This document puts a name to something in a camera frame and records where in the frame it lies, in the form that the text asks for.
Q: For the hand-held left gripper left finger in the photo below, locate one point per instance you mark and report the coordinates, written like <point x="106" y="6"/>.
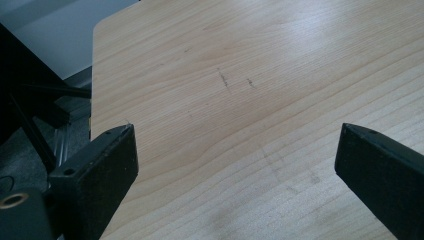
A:
<point x="96" y="173"/>

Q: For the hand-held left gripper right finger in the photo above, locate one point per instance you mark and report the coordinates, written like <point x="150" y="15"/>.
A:
<point x="383" y="173"/>

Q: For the black metal stand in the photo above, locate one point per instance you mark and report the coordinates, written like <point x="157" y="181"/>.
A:
<point x="26" y="86"/>

